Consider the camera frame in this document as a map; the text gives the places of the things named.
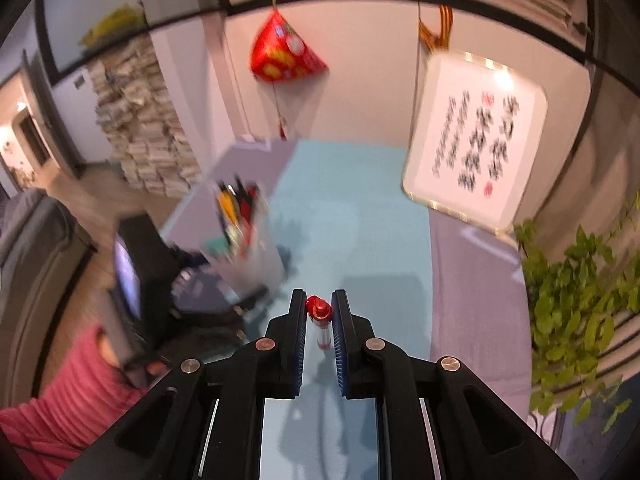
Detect yellow black pen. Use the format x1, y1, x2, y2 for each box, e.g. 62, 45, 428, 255
215, 191, 240, 233

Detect yellow plastic bag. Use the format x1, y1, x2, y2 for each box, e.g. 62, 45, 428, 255
80, 2, 148, 46

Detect wide glass cabinet door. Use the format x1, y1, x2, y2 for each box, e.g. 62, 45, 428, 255
37, 0, 226, 86

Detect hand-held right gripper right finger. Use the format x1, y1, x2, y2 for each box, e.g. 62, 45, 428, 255
332, 289, 576, 480

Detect framed calligraphy sign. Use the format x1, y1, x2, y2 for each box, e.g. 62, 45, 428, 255
401, 50, 548, 236

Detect striped ribbon medal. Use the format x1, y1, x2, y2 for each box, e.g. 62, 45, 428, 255
417, 4, 453, 53

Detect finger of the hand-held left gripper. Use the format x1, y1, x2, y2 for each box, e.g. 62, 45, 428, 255
172, 285, 271, 328

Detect green leafy plant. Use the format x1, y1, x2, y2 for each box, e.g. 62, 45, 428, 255
515, 195, 640, 436

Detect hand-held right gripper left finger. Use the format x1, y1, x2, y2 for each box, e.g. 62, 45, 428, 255
60, 289, 307, 480

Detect frosted plastic cup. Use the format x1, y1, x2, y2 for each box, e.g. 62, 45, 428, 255
200, 180, 287, 297

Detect tall stacks of papers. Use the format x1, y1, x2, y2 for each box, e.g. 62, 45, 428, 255
90, 37, 203, 198

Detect red pyramid hanging ornament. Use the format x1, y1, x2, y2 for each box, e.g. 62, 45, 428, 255
250, 0, 329, 141

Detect red pen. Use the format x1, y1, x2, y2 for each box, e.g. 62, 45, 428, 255
306, 295, 333, 351

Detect grey sofa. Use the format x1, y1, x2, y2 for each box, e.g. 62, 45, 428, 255
0, 187, 98, 406

